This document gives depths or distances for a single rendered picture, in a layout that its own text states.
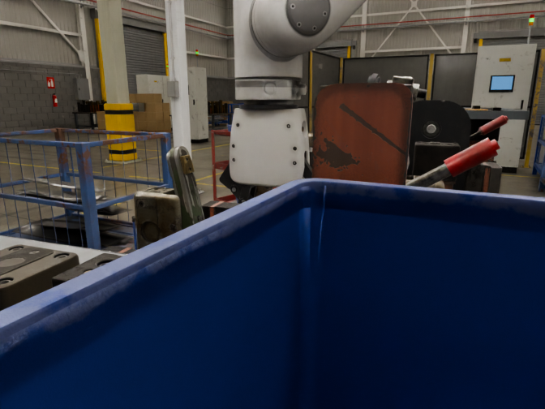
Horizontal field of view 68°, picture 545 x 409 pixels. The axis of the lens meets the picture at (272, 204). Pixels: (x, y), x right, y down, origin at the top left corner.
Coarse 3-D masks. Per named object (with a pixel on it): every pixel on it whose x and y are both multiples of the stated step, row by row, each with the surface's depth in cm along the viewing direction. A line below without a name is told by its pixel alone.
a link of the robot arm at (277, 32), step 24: (264, 0) 40; (288, 0) 38; (312, 0) 39; (336, 0) 40; (360, 0) 42; (264, 24) 40; (288, 24) 39; (312, 24) 39; (336, 24) 41; (264, 48) 44; (288, 48) 41; (312, 48) 42
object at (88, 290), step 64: (320, 192) 16; (384, 192) 15; (448, 192) 14; (128, 256) 8; (192, 256) 10; (256, 256) 13; (320, 256) 17; (384, 256) 16; (448, 256) 15; (512, 256) 14; (0, 320) 6; (64, 320) 7; (128, 320) 8; (192, 320) 10; (256, 320) 14; (320, 320) 18; (384, 320) 16; (448, 320) 15; (512, 320) 14; (0, 384) 6; (64, 384) 7; (128, 384) 8; (192, 384) 10; (256, 384) 14; (320, 384) 19; (384, 384) 17; (448, 384) 16; (512, 384) 15
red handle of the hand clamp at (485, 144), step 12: (480, 144) 44; (492, 144) 43; (456, 156) 45; (468, 156) 44; (480, 156) 44; (492, 156) 44; (444, 168) 46; (456, 168) 45; (468, 168) 45; (420, 180) 47; (432, 180) 46
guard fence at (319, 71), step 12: (312, 60) 691; (324, 60) 743; (336, 60) 798; (312, 72) 697; (324, 72) 751; (336, 72) 807; (312, 84) 702; (324, 84) 758; (312, 96) 708; (312, 108) 713; (312, 120) 720; (312, 132) 726
